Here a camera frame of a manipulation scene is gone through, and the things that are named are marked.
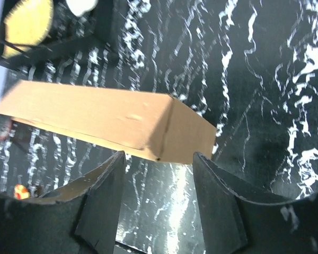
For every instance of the brown cardboard box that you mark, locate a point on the brown cardboard box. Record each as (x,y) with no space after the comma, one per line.
(152,126)

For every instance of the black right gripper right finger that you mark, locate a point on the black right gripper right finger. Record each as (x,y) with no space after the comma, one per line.
(237,217)

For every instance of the yellow woven plate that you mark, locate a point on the yellow woven plate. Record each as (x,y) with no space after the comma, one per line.
(27,25)

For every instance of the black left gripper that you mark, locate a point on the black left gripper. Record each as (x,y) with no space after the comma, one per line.
(5,129)

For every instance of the orange striped toy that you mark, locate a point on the orange striped toy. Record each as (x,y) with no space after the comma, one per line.
(21,192)

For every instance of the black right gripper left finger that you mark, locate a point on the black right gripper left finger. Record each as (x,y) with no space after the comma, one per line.
(80,217)

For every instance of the black wire dish rack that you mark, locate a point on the black wire dish rack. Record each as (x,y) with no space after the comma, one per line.
(69,34)

